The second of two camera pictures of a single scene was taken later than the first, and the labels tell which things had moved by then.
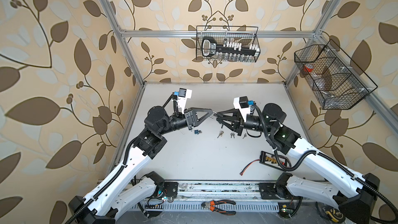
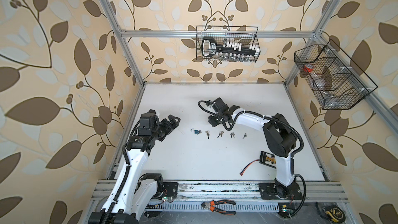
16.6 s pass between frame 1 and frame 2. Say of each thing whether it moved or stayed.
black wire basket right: stayed
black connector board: stayed
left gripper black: moved
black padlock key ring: stayed
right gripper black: moved
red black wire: stayed
